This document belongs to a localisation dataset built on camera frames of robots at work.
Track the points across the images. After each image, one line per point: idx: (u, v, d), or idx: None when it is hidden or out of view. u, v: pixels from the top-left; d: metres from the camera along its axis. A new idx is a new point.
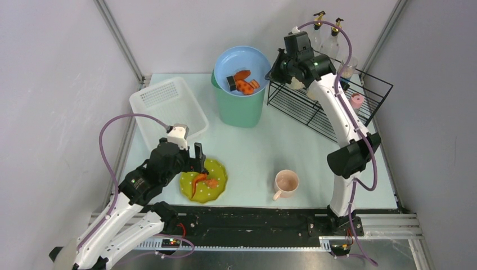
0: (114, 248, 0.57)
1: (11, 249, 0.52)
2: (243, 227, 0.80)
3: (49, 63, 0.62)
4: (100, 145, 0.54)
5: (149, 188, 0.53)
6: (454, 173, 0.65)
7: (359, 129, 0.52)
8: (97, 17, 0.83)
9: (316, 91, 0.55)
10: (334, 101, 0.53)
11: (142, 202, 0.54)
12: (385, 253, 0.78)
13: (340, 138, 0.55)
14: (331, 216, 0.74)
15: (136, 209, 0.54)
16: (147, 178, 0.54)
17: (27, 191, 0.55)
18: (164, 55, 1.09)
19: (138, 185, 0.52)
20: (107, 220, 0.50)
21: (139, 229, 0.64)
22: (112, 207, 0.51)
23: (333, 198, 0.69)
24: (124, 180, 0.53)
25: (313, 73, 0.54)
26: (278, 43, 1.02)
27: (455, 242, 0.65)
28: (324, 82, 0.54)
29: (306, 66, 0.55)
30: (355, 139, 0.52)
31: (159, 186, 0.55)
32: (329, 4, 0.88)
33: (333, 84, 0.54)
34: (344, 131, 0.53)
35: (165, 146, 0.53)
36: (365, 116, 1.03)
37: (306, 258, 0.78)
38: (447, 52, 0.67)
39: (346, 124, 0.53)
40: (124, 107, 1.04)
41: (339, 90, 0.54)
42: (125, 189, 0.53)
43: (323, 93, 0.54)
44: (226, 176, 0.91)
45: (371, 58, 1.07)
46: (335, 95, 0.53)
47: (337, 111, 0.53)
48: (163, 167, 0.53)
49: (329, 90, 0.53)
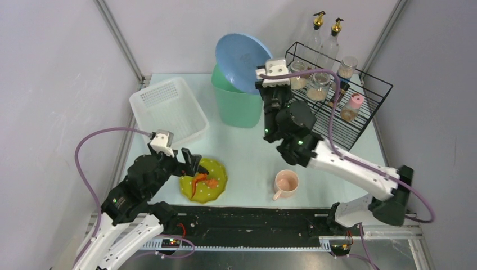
0: (113, 258, 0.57)
1: (12, 248, 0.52)
2: (243, 227, 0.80)
3: (49, 62, 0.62)
4: (75, 154, 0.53)
5: (130, 208, 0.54)
6: (454, 172, 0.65)
7: (388, 175, 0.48)
8: (97, 16, 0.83)
9: (319, 166, 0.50)
10: (346, 165, 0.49)
11: (126, 221, 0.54)
12: (385, 252, 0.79)
13: (377, 194, 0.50)
14: (334, 225, 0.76)
15: (120, 228, 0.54)
16: (128, 195, 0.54)
17: (27, 189, 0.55)
18: (164, 55, 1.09)
19: (120, 205, 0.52)
20: (93, 242, 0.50)
21: (137, 235, 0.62)
22: (97, 228, 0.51)
23: (351, 216, 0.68)
24: (106, 199, 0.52)
25: (307, 158, 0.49)
26: (278, 43, 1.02)
27: (455, 242, 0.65)
28: (323, 156, 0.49)
29: (299, 152, 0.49)
30: (395, 187, 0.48)
31: (142, 202, 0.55)
32: (329, 4, 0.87)
33: (329, 149, 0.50)
34: (380, 187, 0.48)
35: (144, 160, 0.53)
36: (365, 115, 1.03)
37: (306, 258, 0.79)
38: (448, 52, 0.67)
39: (374, 178, 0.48)
40: (124, 106, 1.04)
41: (340, 151, 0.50)
42: (108, 210, 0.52)
43: (330, 165, 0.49)
44: (226, 176, 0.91)
45: (371, 58, 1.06)
46: (341, 158, 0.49)
47: (356, 172, 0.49)
48: (144, 185, 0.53)
49: (333, 158, 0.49)
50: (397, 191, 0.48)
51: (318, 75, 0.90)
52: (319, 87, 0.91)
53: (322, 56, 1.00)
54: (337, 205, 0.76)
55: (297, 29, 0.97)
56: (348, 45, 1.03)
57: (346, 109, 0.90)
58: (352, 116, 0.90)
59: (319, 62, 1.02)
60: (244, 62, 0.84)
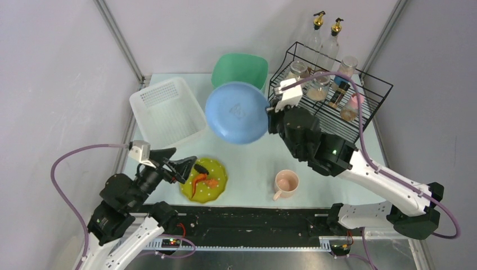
0: (115, 264, 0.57)
1: (12, 248, 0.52)
2: (243, 227, 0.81)
3: (49, 62, 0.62)
4: (52, 176, 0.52)
5: (114, 227, 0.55)
6: (454, 172, 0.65)
7: (423, 193, 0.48)
8: (97, 16, 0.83)
9: (352, 177, 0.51)
10: (379, 178, 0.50)
11: (112, 239, 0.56)
12: (385, 252, 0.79)
13: (406, 210, 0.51)
14: (334, 225, 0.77)
15: (110, 244, 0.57)
16: (111, 215, 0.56)
17: (27, 189, 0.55)
18: (163, 55, 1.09)
19: (103, 225, 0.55)
20: (83, 261, 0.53)
21: (137, 240, 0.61)
22: (86, 248, 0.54)
23: (358, 220, 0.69)
24: (90, 220, 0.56)
25: (336, 165, 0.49)
26: (278, 43, 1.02)
27: (455, 242, 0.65)
28: (357, 169, 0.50)
29: (333, 162, 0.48)
30: (427, 205, 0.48)
31: (125, 221, 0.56)
32: (330, 4, 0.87)
33: (366, 163, 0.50)
34: (413, 204, 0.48)
35: (116, 183, 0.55)
36: (366, 115, 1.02)
37: (306, 258, 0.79)
38: (448, 52, 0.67)
39: (408, 195, 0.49)
40: (124, 106, 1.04)
41: (378, 165, 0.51)
42: (94, 228, 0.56)
43: (363, 177, 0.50)
44: (226, 176, 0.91)
45: (371, 58, 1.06)
46: (376, 172, 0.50)
47: (389, 187, 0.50)
48: (120, 206, 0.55)
49: (368, 171, 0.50)
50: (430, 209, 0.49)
51: None
52: (319, 87, 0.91)
53: (322, 56, 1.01)
54: (340, 206, 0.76)
55: (297, 29, 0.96)
56: (349, 45, 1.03)
57: (346, 109, 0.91)
58: (352, 116, 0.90)
59: (319, 62, 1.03)
60: (233, 114, 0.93)
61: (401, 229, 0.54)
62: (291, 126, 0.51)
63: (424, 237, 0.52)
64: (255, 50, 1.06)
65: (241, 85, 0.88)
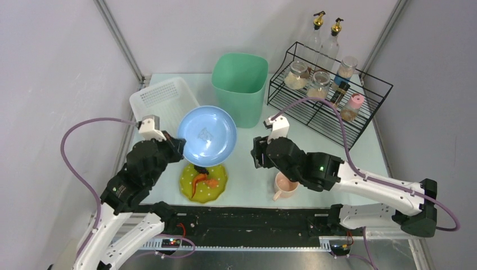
0: (116, 253, 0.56)
1: (13, 246, 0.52)
2: (243, 228, 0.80)
3: (49, 63, 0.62)
4: (62, 147, 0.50)
5: (132, 195, 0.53)
6: (455, 172, 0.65)
7: (414, 191, 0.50)
8: (96, 17, 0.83)
9: (345, 188, 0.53)
10: (369, 185, 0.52)
11: (129, 210, 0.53)
12: (385, 252, 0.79)
13: (404, 210, 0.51)
14: (336, 226, 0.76)
15: (123, 217, 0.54)
16: (129, 184, 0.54)
17: (27, 189, 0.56)
18: (163, 55, 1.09)
19: (120, 193, 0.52)
20: (94, 233, 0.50)
21: (138, 233, 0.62)
22: (98, 220, 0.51)
23: (359, 220, 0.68)
24: (105, 189, 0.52)
25: (327, 181, 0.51)
26: (278, 43, 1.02)
27: (455, 241, 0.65)
28: (345, 180, 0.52)
29: (322, 179, 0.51)
30: (422, 202, 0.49)
31: (143, 190, 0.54)
32: (330, 4, 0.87)
33: (354, 171, 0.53)
34: (408, 204, 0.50)
35: (142, 145, 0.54)
36: (365, 115, 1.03)
37: (306, 258, 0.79)
38: (448, 52, 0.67)
39: (401, 196, 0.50)
40: (124, 107, 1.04)
41: (364, 172, 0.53)
42: (109, 199, 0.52)
43: (354, 187, 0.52)
44: (226, 177, 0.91)
45: (371, 58, 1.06)
46: (364, 179, 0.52)
47: (382, 192, 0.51)
48: (144, 170, 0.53)
49: (356, 180, 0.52)
50: (426, 206, 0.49)
51: (318, 75, 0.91)
52: (319, 87, 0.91)
53: (322, 56, 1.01)
54: (340, 207, 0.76)
55: (298, 29, 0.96)
56: (349, 45, 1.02)
57: (346, 109, 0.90)
58: (352, 116, 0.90)
59: (319, 62, 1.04)
60: (205, 132, 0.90)
61: (408, 229, 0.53)
62: (273, 156, 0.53)
63: (432, 233, 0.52)
64: (255, 50, 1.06)
65: (229, 124, 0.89)
